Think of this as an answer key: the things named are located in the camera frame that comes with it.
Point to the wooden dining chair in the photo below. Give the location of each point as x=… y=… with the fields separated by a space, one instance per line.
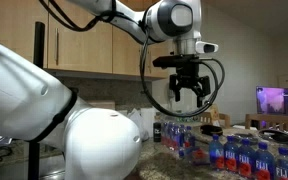
x=274 y=119
x=224 y=118

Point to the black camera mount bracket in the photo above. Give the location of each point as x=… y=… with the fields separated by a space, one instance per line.
x=170 y=61

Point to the flat screen television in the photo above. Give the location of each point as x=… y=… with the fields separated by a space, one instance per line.
x=273 y=100

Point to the black vertical stand pole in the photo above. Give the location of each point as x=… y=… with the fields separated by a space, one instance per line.
x=39 y=43

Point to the wooden wall cabinet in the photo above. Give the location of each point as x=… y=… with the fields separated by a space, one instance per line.
x=80 y=50

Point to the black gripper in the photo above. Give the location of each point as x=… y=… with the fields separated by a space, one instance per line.
x=188 y=76

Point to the white folded paper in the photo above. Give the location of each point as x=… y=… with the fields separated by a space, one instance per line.
x=2 y=140

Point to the black oval case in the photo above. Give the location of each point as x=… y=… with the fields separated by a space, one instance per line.
x=211 y=130

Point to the black canister white label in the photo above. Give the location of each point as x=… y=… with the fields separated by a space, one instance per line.
x=157 y=131

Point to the white paper towel roll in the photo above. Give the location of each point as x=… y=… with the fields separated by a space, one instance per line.
x=148 y=120

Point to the white plastic bag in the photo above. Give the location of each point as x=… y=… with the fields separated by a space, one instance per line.
x=137 y=118

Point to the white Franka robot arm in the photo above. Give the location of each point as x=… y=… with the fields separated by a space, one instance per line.
x=17 y=93

